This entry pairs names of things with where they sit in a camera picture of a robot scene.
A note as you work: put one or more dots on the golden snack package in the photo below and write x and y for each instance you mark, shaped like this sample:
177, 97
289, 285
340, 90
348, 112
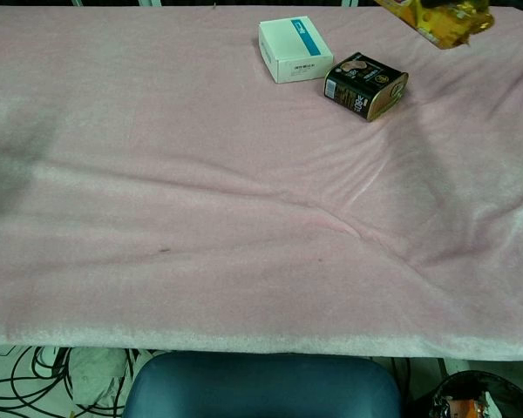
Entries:
449, 19

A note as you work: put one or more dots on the white box with teal stripe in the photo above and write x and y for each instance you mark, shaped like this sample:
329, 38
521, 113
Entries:
293, 49

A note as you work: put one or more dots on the food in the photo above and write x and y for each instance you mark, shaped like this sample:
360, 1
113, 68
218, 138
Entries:
464, 407

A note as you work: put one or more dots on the pink fleece table cloth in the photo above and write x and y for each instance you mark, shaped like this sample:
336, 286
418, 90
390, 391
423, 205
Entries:
200, 196

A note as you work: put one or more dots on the black trash bin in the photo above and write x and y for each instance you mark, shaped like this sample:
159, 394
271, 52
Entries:
501, 387

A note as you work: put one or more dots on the white crumpled plastic bag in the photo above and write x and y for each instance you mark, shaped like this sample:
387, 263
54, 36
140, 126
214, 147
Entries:
96, 374

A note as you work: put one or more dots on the blue chair backrest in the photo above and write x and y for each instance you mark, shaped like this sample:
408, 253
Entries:
261, 387

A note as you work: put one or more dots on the black rectangular meat tin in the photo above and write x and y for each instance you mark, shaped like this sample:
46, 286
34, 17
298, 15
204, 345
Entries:
362, 85

